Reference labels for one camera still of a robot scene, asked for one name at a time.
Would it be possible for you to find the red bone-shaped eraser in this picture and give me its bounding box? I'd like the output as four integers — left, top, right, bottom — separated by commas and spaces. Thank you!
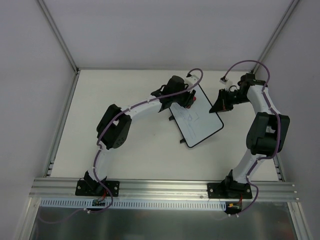
185, 96, 197, 109

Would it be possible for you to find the black-framed small whiteboard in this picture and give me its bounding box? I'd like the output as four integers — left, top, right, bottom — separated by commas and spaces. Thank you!
169, 85, 224, 148

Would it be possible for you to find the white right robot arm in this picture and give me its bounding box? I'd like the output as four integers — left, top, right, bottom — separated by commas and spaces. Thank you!
207, 73, 290, 199

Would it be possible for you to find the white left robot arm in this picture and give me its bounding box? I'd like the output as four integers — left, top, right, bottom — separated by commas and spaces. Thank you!
77, 73, 202, 196

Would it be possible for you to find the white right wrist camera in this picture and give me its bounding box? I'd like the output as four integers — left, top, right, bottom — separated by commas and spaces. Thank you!
219, 76, 233, 91

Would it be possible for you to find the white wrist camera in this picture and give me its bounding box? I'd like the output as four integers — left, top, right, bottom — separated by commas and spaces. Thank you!
219, 76, 233, 91
184, 73, 200, 87

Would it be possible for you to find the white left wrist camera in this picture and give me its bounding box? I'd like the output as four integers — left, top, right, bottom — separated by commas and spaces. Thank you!
184, 73, 200, 87

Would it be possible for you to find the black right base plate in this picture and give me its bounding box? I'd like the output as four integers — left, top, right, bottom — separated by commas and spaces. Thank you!
207, 182, 253, 200

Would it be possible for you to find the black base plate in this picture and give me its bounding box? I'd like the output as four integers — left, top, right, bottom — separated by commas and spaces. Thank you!
75, 178, 120, 197
207, 182, 253, 200

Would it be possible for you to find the aluminium right corner post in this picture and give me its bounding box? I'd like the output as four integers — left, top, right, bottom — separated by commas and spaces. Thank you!
257, 0, 301, 63

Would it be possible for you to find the aluminium corner post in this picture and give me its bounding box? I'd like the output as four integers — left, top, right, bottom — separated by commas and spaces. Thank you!
257, 0, 301, 63
35, 0, 79, 73

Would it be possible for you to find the white slotted cable duct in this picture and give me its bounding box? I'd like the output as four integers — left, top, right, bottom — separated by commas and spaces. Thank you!
40, 198, 227, 211

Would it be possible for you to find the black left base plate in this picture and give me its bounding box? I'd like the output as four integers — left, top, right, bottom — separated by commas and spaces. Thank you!
75, 178, 120, 197

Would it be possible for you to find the aluminium left corner post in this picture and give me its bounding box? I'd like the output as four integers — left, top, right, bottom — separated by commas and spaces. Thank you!
35, 0, 79, 73

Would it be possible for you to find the aluminium mounting rail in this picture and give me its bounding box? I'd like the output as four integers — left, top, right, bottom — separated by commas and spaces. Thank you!
29, 177, 301, 202

